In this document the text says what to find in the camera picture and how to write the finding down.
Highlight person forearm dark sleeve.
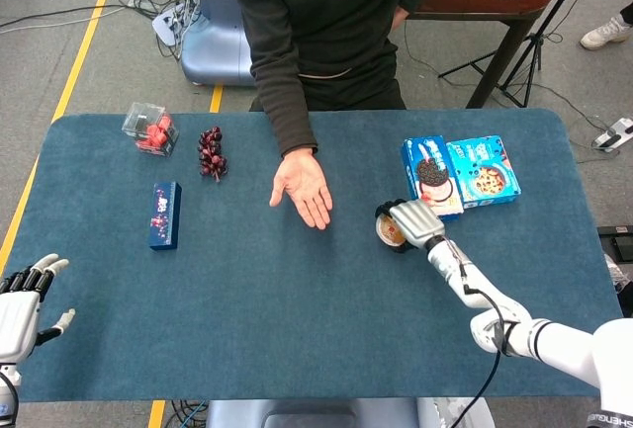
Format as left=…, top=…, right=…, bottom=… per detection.
left=250, top=42, right=318, bottom=158

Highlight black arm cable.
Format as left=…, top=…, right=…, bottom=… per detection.
left=443, top=238, right=506, bottom=428

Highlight white sneaker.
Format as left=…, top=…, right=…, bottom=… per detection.
left=579, top=16, right=633, bottom=51

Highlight black foot pedal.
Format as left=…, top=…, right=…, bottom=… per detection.
left=596, top=223, right=633, bottom=264

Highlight orange jelly cup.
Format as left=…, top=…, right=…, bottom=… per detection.
left=378, top=214, right=409, bottom=247

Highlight person right hand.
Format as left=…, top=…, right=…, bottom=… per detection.
left=269, top=147, right=334, bottom=231

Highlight black tripod stand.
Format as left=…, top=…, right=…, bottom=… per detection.
left=437, top=0, right=599, bottom=109

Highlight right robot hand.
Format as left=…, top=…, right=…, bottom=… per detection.
left=374, top=199, right=446, bottom=256

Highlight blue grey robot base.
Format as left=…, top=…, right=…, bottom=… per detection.
left=178, top=0, right=256, bottom=87

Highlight long grey floor cable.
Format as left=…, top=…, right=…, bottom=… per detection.
left=0, top=2, right=131, bottom=35

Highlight dark red grape bunch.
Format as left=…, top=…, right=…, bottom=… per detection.
left=197, top=126, right=229, bottom=183

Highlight white power strip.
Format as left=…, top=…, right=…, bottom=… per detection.
left=591, top=117, right=633, bottom=152

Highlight dark blue long box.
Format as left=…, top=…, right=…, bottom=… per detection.
left=148, top=180, right=183, bottom=252

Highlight person torso dark sweater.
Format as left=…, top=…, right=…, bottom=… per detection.
left=226, top=0, right=454, bottom=113

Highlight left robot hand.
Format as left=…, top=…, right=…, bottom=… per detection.
left=0, top=253, right=77, bottom=365

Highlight person left hand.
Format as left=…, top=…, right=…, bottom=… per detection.
left=389, top=5, right=411, bottom=34

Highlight blue Oreo box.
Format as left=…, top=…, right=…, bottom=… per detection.
left=400, top=135, right=465, bottom=222

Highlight light blue cookie box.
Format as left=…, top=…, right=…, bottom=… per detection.
left=445, top=134, right=522, bottom=211

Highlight clear box red candies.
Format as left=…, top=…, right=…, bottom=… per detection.
left=121, top=101, right=180, bottom=158

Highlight grey robot torso base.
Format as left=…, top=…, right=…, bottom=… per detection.
left=205, top=397, right=496, bottom=428

